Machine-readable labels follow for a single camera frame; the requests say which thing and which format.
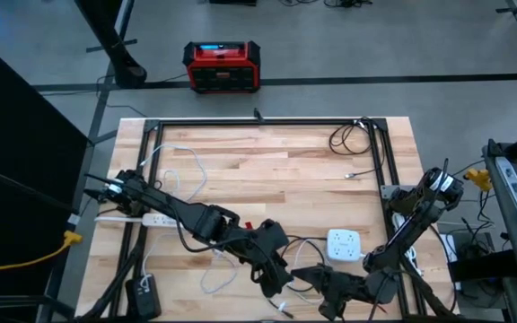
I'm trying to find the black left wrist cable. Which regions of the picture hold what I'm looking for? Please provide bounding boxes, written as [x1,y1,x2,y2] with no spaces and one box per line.
[172,210,259,255]

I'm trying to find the yellow extension cord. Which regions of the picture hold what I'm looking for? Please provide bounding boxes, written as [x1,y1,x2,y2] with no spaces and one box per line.
[0,230,84,273]

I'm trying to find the white coiled power cord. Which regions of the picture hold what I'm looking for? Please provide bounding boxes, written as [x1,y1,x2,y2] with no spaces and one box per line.
[391,212,423,275]

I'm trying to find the white power strip cord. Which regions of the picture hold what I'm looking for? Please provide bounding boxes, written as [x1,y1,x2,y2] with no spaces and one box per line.
[92,216,145,224]

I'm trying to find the black cable bundle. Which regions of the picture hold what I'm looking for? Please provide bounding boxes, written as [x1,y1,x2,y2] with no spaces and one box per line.
[397,259,461,320]
[76,222,148,322]

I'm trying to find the white braided USB cable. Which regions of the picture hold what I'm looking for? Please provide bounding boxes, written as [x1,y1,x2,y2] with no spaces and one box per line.
[139,142,209,202]

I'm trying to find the red portable power station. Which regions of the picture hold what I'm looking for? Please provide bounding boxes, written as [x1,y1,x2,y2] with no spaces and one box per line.
[181,39,262,94]

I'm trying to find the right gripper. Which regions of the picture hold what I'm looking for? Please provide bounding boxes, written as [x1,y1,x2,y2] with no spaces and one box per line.
[290,264,377,322]

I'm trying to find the black aluminium table frame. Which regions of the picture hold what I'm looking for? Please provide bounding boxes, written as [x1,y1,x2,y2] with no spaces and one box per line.
[105,116,428,322]

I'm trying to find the black box on floor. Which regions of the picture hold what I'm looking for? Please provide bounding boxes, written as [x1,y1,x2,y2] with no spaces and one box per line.
[207,0,259,7]

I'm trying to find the black USB cable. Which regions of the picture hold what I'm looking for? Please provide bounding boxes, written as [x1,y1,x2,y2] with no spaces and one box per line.
[329,115,383,179]
[267,234,328,320]

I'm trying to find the grey power strip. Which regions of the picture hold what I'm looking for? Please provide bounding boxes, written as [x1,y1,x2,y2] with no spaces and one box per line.
[495,156,517,225]

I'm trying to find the white floor power strip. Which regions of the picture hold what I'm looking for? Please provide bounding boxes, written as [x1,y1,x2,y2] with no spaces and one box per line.
[441,232,460,266]

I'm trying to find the black power bank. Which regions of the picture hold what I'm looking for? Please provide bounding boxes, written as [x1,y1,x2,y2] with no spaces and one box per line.
[124,273,162,321]

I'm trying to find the white square power hub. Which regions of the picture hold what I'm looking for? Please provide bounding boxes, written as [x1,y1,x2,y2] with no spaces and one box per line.
[326,228,363,264]

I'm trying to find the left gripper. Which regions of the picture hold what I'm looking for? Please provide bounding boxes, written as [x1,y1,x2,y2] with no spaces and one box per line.
[233,218,294,300]

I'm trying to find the large black panel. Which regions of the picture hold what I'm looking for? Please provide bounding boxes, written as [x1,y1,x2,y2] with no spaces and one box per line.
[0,31,96,323]

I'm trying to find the black floor cables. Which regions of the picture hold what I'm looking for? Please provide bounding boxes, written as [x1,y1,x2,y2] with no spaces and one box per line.
[278,0,374,9]

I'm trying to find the yellow plug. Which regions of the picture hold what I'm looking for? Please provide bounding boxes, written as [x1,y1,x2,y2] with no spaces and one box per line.
[463,168,493,193]

